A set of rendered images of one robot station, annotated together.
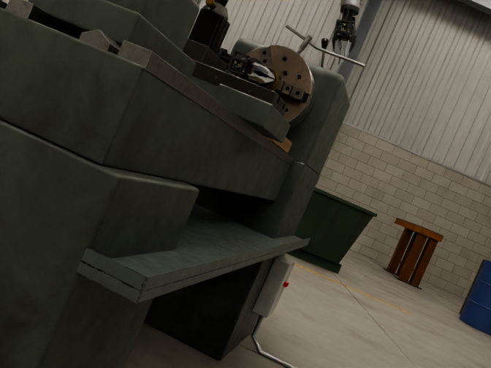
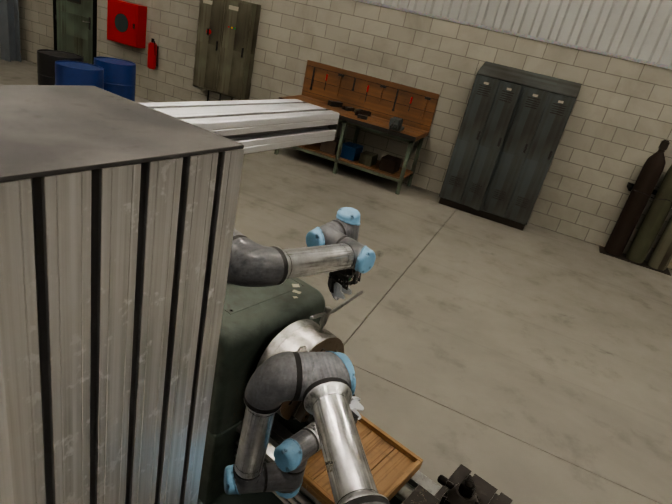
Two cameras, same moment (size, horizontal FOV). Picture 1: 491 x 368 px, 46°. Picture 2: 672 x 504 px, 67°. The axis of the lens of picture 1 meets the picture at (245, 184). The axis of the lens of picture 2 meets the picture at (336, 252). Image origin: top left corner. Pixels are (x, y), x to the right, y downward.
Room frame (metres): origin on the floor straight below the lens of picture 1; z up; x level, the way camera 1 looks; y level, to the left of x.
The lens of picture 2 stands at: (1.75, 1.34, 2.17)
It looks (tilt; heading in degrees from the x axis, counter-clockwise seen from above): 24 degrees down; 291
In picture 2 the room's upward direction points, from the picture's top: 13 degrees clockwise
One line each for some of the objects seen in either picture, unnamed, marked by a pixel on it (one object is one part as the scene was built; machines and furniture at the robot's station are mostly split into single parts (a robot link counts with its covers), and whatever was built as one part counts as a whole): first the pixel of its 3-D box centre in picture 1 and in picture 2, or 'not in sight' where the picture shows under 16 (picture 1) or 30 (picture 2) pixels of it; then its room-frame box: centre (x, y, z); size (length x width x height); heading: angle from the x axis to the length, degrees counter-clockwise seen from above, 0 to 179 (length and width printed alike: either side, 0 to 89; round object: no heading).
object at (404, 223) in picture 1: (408, 250); not in sight; (10.73, -3.24, 0.50); 1.61 x 0.44 x 1.00; 2
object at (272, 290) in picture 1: (300, 320); not in sight; (2.61, -0.47, 0.22); 0.42 x 0.18 x 0.44; 77
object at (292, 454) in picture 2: not in sight; (295, 451); (2.11, 0.36, 1.08); 0.11 x 0.08 x 0.09; 76
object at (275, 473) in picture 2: not in sight; (284, 476); (2.12, 0.37, 0.98); 0.11 x 0.08 x 0.11; 42
